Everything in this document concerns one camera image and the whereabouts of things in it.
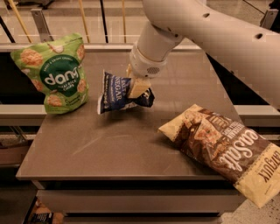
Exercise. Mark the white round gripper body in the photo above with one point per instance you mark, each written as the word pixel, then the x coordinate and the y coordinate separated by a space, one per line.
pixel 144 66

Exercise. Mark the blue Kettle chip bag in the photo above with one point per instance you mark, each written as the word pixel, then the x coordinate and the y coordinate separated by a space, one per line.
pixel 115 95

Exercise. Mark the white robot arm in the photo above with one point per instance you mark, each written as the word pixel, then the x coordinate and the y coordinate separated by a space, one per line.
pixel 250 52

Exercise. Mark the green Dang rice chip bag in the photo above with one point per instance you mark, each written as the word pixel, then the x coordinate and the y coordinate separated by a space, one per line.
pixel 55 69

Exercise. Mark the brown sea salt chip bag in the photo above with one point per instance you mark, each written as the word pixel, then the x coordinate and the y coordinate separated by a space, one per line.
pixel 239 154

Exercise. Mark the snack bag on floor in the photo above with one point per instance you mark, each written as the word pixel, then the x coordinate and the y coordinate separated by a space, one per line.
pixel 41 214

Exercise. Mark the grey drawer front under table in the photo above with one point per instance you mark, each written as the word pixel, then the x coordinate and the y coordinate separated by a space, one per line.
pixel 140 201

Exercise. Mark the metal glass railing bracket left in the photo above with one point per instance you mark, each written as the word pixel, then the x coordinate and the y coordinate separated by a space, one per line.
pixel 40 22

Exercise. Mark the metal glass railing bracket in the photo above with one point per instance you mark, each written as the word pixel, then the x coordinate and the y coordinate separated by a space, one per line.
pixel 40 22
pixel 269 18

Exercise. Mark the metal glass railing bracket right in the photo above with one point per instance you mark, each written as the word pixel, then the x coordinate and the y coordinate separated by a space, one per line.
pixel 269 18

